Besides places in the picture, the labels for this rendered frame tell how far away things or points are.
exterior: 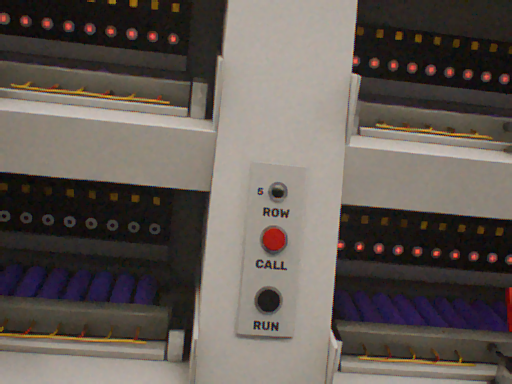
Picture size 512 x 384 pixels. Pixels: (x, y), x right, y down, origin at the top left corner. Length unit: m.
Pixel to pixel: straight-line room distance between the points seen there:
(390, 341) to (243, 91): 0.24
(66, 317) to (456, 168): 0.32
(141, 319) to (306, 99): 0.22
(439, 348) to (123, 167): 0.30
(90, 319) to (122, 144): 0.15
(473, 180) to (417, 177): 0.04
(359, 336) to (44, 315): 0.26
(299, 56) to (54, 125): 0.18
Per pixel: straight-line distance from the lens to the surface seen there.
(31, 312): 0.50
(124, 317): 0.49
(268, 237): 0.41
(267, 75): 0.43
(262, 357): 0.43
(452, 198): 0.46
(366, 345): 0.51
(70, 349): 0.48
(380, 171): 0.44
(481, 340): 0.55
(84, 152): 0.43
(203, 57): 0.63
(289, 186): 0.41
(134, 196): 0.57
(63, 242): 0.59
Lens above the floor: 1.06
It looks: 3 degrees up
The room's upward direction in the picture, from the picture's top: 5 degrees clockwise
